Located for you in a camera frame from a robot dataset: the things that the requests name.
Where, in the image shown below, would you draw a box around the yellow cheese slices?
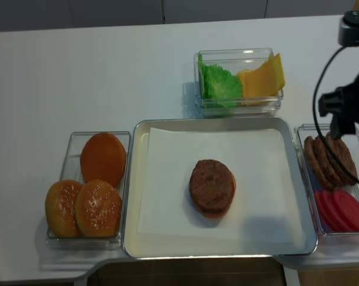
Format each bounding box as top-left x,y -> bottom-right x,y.
236,53 -> 285,105

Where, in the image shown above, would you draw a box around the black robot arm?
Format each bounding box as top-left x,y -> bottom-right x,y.
318,11 -> 359,139

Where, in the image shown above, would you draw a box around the sesame bun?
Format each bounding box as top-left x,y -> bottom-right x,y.
75,180 -> 122,237
45,180 -> 83,238

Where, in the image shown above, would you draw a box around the clear right patty container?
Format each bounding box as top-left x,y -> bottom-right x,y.
295,124 -> 359,243

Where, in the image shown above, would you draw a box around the brown meat patty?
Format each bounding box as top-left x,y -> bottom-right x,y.
189,159 -> 236,218

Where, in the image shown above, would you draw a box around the plain brown bun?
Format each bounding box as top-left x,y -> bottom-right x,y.
80,132 -> 126,187

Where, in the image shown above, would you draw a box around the clear left bun container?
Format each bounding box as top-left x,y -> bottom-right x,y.
46,131 -> 132,250

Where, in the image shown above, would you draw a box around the red tomato slices stack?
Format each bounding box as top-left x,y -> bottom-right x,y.
314,188 -> 359,232

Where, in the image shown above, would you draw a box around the right sesame bun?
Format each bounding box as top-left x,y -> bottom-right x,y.
75,180 -> 122,237

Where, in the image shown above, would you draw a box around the black cable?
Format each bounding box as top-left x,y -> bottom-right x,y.
312,45 -> 359,188

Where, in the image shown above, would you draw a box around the left sesame bun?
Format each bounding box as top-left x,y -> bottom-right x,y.
45,180 -> 83,238

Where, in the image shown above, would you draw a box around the clear lettuce cheese container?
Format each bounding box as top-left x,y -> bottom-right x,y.
193,48 -> 284,117

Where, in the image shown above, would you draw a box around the green lettuce leaf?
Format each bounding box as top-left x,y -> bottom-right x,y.
198,54 -> 243,108

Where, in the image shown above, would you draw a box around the silver metal tray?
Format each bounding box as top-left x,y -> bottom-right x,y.
123,116 -> 317,258

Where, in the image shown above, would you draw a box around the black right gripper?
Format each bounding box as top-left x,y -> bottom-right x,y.
317,74 -> 359,139

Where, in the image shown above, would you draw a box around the white paper sheet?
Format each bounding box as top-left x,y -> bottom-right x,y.
138,129 -> 308,243

